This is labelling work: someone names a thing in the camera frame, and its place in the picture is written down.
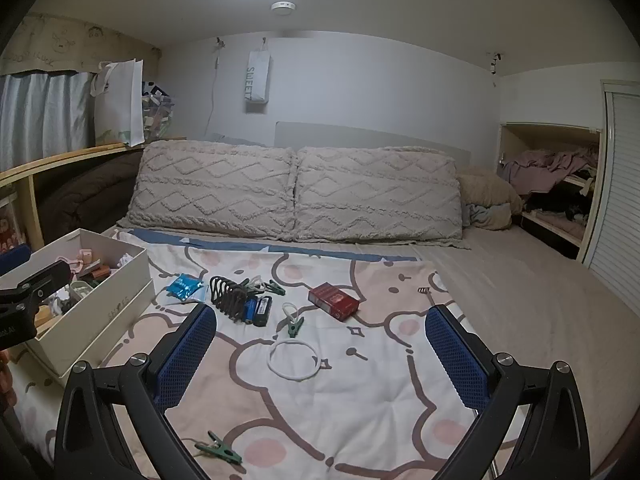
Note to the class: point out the brown quilt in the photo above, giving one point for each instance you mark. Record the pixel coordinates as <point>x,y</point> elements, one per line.
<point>85,190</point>

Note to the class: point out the hanging white bag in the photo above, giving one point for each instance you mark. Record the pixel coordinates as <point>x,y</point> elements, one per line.
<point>259,80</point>

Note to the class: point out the pile of pink clothes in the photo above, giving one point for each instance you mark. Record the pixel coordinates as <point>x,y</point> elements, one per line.
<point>545,167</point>

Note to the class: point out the clear storage box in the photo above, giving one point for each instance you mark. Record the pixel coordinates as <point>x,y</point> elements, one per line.
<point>159,115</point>

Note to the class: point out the white slatted door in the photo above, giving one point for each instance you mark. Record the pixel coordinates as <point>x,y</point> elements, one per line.
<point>617,185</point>

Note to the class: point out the printed beige valance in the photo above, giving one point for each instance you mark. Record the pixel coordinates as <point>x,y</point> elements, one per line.
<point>60,42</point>

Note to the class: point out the blue packet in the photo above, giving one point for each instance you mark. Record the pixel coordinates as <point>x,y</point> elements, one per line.
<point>184,289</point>

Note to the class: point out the red box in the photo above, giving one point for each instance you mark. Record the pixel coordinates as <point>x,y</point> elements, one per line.
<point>336,301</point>

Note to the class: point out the bed with beige sheet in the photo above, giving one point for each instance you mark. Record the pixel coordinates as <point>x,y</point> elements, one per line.
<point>525,300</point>

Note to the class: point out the beige textured pillow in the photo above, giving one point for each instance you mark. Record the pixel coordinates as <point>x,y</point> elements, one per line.
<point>375,200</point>
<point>210,190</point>

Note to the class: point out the pale striped curtain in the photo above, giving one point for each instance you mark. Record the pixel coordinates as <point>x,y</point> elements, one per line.
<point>45,115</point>

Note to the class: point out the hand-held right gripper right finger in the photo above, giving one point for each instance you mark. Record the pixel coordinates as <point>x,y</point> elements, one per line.
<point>457,360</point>

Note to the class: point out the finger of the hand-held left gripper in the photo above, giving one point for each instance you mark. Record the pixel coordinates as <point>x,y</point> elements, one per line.
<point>14,257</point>
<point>40,282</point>

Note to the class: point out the round smoke detector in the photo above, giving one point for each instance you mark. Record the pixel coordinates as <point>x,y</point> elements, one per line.
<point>283,6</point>

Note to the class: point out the grey headboard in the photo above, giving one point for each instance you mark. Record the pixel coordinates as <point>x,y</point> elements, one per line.
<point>350,137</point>

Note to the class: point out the white crumpled paper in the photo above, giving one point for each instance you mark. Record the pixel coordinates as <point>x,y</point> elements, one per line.
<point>124,261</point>

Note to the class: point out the beige plush cushion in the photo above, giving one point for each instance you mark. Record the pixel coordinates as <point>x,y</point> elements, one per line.
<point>487,192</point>

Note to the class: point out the green clothespin white loop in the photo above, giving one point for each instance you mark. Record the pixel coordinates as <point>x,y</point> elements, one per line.
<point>294,326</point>

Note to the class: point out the white tote bag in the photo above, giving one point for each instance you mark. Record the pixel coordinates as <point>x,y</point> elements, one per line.
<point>120,105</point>

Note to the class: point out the printed bear blanket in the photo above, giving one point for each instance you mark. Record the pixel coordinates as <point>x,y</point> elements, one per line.
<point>350,400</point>

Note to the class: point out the blue lighter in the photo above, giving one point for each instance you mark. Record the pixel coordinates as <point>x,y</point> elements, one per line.
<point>250,311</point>

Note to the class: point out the brown hair claw clip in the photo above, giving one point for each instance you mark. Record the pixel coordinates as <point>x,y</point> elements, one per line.
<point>225,297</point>

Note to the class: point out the white shoe box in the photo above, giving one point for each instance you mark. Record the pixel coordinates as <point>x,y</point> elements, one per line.
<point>110,310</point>

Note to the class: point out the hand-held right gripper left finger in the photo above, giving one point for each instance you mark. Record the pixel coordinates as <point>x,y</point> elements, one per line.
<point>185,355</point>

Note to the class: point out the wall shelf niche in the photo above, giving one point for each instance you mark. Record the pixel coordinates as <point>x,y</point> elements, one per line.
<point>550,135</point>

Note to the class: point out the light blue cloth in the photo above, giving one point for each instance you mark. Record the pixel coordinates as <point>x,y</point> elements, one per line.
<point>482,216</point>

